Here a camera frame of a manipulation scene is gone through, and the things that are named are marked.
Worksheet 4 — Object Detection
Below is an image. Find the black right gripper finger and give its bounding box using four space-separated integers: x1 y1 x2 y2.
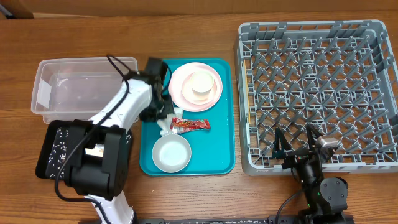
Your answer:
272 128 292 159
305 124 322 149

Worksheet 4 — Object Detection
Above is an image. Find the white napkin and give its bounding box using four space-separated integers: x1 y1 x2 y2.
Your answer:
157 107 184 136

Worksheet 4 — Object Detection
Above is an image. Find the red snack wrapper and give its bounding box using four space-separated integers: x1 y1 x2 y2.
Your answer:
170 118 211 134

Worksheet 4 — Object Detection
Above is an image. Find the pale green cup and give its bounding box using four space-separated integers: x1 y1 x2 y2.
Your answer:
189 72 214 94

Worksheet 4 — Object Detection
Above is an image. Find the small grey bowl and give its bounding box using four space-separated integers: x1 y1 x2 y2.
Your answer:
152 134 192 173

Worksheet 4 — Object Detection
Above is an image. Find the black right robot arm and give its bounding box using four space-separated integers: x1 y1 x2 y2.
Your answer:
272 124 354 224

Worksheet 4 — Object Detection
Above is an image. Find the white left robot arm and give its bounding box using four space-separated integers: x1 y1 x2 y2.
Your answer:
57 57 174 223

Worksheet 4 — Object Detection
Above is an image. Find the grey dishwasher rack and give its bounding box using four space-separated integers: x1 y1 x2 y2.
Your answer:
236 20 397 176

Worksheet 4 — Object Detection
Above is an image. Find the large pink plate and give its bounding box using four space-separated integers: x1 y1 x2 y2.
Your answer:
168 62 223 112

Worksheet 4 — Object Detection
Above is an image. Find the teal plastic tray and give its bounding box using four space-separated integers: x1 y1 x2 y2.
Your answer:
139 58 236 177

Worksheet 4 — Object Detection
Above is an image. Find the clear plastic bin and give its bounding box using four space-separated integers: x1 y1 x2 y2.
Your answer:
30 57 138 124

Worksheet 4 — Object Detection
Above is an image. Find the wooden chopstick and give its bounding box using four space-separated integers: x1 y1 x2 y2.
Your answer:
243 59 251 124

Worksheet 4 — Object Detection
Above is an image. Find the black tray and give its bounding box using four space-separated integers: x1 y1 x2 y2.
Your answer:
35 120 132 182

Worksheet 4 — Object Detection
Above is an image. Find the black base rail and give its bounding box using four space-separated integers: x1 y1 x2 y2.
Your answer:
138 215 355 224

